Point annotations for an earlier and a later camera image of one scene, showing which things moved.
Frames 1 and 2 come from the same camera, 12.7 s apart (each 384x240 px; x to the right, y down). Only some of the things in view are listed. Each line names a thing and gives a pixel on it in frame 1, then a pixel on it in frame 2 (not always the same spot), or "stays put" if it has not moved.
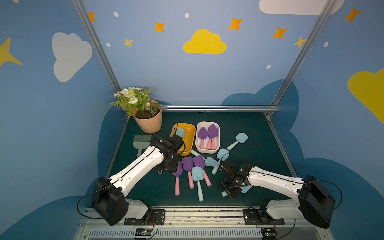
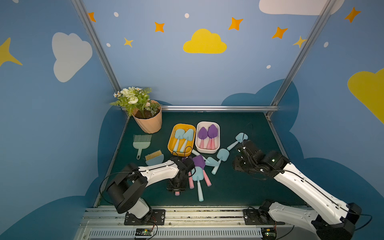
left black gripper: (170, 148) -> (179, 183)
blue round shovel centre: (197, 175) stays put
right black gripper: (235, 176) -> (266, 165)
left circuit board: (143, 233) stays put
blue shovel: (180, 132) stays put
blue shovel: (241, 138) stays put
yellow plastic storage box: (187, 131) stays put
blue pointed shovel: (245, 189) -> (189, 135)
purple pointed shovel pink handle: (202, 134) stays put
